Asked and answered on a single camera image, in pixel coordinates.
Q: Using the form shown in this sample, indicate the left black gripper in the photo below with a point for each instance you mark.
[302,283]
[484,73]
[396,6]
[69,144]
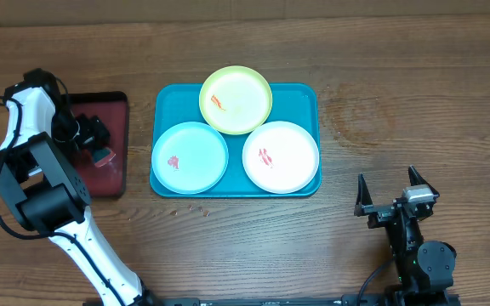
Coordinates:
[91,127]

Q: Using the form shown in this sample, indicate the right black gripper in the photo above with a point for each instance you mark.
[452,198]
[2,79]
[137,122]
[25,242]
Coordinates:
[378,213]

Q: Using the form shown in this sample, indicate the red and green sponge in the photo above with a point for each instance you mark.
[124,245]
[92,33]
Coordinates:
[102,156]

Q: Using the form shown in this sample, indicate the light blue plastic plate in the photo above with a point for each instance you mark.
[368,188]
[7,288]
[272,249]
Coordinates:
[189,158]

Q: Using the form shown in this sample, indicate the white plastic plate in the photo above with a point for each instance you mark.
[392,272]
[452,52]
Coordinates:
[280,157]

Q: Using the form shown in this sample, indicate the yellow-green plastic plate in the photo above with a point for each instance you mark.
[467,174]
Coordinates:
[235,100]

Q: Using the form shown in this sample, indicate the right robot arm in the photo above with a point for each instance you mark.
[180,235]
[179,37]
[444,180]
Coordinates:
[425,268]

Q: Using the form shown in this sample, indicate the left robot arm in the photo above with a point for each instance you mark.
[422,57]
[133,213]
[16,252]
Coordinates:
[42,196]

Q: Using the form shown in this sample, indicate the black and red tray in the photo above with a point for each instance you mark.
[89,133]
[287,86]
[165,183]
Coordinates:
[112,109]

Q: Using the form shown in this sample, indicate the teal plastic serving tray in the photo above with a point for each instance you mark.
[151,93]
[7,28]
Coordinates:
[292,102]

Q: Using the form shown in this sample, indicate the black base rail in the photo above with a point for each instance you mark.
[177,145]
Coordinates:
[345,300]

